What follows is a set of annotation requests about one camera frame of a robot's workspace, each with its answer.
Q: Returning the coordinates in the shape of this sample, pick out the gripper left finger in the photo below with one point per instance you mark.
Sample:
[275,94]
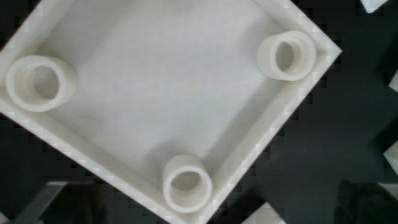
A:
[40,203]

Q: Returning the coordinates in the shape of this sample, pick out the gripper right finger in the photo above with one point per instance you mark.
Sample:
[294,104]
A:
[367,204]

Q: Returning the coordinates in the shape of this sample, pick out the white square table top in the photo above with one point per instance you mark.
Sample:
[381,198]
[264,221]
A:
[175,97]

